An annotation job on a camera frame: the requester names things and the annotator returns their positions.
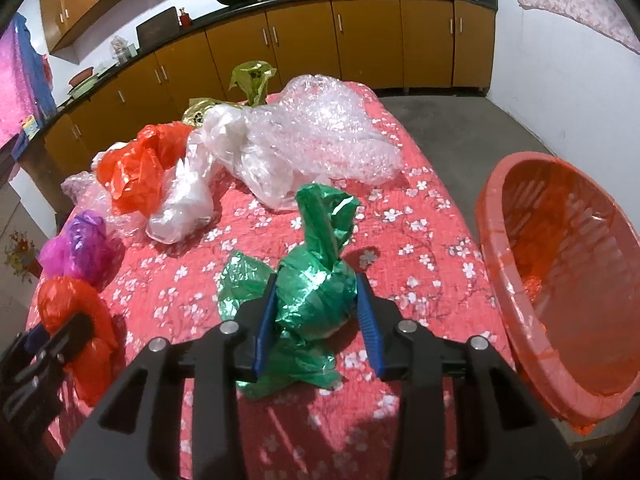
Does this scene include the yellow-green plastic bag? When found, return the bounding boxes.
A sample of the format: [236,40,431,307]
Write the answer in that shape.
[229,61,278,107]

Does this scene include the purple plastic bag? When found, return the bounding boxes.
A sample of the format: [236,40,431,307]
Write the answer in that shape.
[39,210,108,286]

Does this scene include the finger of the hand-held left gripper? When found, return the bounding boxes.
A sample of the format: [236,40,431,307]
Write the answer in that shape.
[0,312,96,441]

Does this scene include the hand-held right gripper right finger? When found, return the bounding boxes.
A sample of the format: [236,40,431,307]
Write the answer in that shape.
[354,272,583,480]

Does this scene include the pink and blue cloth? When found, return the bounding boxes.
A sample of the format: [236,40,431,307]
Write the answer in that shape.
[0,12,58,146]

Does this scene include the clear glass jar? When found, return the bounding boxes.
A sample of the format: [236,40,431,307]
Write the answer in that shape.
[110,35,132,63]

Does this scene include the red plastic basket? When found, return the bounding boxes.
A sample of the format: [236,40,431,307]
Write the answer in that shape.
[474,152,640,433]

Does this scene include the red and green bowls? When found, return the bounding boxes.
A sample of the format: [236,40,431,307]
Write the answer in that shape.
[67,66,101,98]

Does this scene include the clear bubble wrap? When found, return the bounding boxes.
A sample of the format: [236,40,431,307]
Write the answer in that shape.
[232,74,406,211]

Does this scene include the red plastic bag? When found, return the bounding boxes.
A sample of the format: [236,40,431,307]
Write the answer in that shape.
[37,277,121,408]

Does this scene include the white plastic bag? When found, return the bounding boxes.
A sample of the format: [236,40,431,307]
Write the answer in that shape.
[145,105,251,245]

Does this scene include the pale translucent plastic bag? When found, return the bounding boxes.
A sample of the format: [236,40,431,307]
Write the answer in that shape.
[61,170,101,206]

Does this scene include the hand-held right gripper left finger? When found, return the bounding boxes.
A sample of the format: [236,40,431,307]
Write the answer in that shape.
[52,272,281,480]

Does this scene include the crumpled green plastic bag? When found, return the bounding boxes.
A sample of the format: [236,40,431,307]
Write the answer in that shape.
[181,99,236,128]

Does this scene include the dark cutting board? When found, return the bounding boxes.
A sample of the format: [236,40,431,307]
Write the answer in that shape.
[136,6,181,48]

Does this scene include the orange plastic bag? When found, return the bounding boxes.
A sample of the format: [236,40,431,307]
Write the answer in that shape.
[95,122,196,217]

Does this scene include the yellow base cabinet row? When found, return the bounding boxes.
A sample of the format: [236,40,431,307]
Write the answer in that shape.
[42,0,498,196]

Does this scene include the green plastic bag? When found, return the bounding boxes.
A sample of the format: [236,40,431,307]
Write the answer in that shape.
[217,183,362,401]
[181,99,236,128]

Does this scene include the red floral blanket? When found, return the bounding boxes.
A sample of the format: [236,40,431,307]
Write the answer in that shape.
[25,80,521,480]

